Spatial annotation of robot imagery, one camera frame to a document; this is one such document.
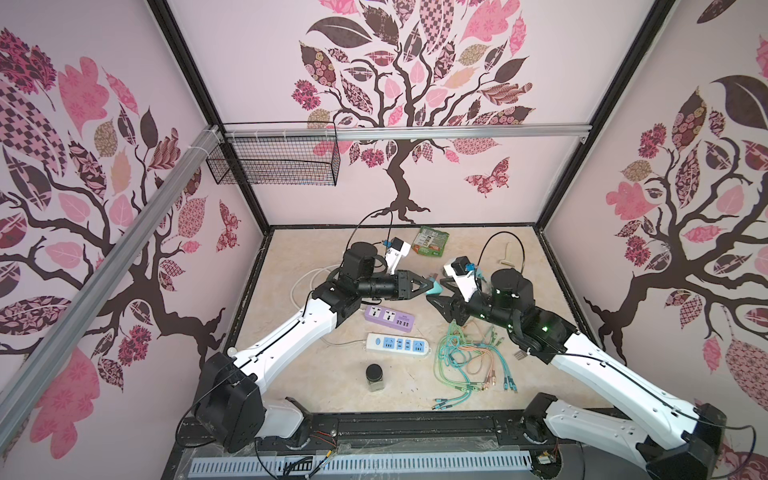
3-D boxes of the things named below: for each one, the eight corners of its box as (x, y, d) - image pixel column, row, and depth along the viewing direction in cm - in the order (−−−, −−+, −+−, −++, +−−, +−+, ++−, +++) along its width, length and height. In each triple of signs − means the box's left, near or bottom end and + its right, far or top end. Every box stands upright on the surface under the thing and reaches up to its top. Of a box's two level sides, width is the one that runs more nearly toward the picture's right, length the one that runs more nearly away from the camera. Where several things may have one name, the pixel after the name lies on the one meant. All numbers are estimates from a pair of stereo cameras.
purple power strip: (362, 321, 95) (361, 318, 93) (367, 307, 98) (367, 303, 96) (411, 335, 92) (412, 331, 90) (415, 320, 95) (416, 316, 93)
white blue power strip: (365, 351, 89) (365, 347, 87) (368, 337, 92) (367, 332, 90) (429, 358, 88) (430, 354, 85) (429, 343, 91) (430, 338, 88)
